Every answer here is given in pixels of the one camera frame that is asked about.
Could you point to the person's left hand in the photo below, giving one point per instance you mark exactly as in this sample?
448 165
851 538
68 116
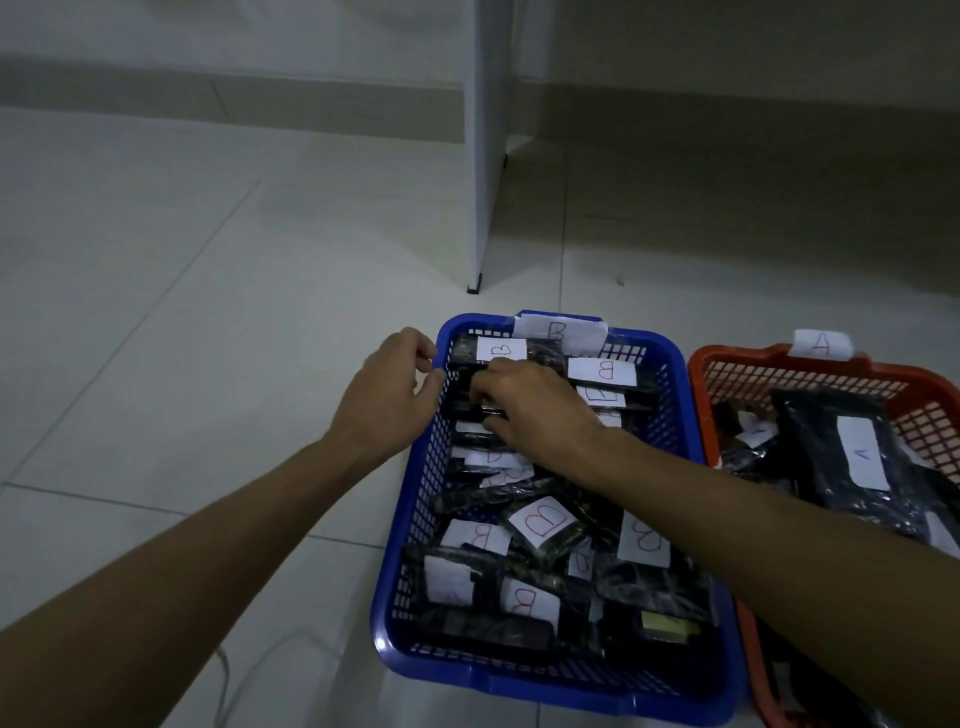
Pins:
382 412

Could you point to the person's right hand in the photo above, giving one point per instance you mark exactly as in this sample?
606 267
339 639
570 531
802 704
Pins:
555 420

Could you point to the red plastic basket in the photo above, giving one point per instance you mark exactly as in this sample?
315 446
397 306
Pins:
735 358

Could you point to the yellow-label B packet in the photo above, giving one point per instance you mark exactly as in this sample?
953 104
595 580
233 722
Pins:
667 626

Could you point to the blue plastic basket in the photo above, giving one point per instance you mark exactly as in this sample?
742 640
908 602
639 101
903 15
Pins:
525 682

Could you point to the person's right forearm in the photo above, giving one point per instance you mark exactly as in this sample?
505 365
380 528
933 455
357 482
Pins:
787 570

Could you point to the person's left forearm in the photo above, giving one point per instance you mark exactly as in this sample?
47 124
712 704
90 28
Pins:
165 600

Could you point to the large white paper tag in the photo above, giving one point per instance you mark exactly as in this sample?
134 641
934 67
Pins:
559 331

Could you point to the small white paper tag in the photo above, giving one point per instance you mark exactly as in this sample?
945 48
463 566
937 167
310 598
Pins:
821 345

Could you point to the white desk side panel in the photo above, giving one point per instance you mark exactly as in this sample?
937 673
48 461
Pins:
484 112

